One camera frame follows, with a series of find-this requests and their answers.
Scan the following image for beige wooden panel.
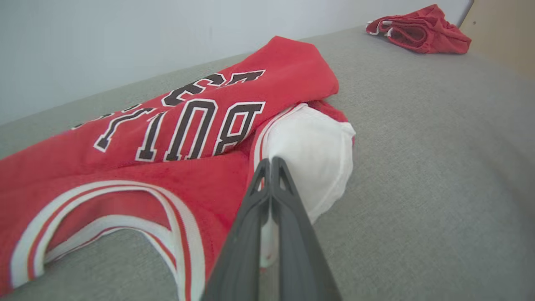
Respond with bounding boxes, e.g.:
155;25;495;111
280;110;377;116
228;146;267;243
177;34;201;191
459;0;535;82

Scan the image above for red shorts with white stripe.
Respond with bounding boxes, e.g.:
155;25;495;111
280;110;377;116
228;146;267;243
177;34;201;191
366;4;472;55

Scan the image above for red jersey with white sleeves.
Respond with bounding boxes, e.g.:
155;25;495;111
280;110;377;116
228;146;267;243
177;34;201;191
0;36;357;301

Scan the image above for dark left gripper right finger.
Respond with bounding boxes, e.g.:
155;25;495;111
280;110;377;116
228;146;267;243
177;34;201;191
271;157;342;301

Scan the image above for grey fabric sofa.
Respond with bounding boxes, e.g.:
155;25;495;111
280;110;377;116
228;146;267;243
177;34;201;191
0;25;535;301

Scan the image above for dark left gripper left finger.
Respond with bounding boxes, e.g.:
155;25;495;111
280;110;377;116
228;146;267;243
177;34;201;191
201;158;273;301

